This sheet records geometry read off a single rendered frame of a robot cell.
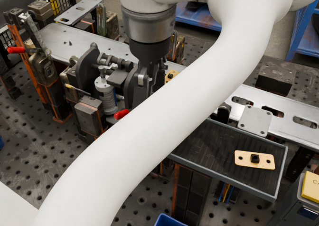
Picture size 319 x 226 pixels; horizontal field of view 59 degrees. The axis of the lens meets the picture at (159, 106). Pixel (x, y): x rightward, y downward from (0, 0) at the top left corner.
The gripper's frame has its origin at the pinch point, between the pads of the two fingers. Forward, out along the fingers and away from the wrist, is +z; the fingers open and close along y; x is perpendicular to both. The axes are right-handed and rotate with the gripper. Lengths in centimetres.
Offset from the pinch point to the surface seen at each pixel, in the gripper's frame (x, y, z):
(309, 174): -35.6, -5.6, 5.7
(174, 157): -7.2, -8.0, 5.7
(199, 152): -12.3, -5.2, 5.7
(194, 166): -11.7, -9.1, 5.8
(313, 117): -47, 27, 22
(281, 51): -79, 211, 122
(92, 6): 51, 80, 22
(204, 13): 4, 239, 106
